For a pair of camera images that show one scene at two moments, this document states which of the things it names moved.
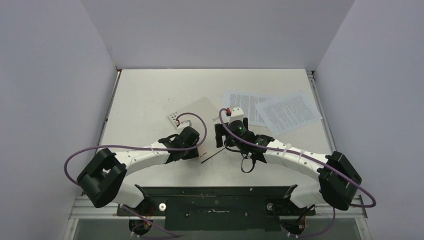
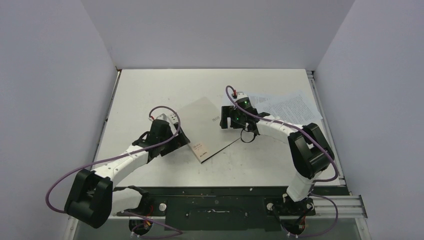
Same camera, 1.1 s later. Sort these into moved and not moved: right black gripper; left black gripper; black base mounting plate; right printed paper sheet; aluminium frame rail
Moved: right black gripper; left black gripper
Not moved: aluminium frame rail; right printed paper sheet; black base mounting plate
